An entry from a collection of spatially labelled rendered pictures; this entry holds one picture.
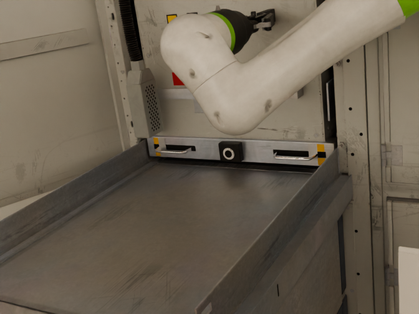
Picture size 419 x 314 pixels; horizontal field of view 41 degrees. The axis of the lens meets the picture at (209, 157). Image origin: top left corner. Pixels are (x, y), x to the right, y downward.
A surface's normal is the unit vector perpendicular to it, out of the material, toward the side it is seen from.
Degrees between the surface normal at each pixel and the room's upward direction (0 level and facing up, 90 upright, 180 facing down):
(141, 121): 90
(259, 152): 90
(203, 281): 0
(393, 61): 90
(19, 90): 90
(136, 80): 61
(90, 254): 0
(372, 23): 112
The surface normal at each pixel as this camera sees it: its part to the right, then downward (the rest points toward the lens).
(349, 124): -0.47, 0.34
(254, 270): 0.87, 0.05
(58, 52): 0.58, 0.19
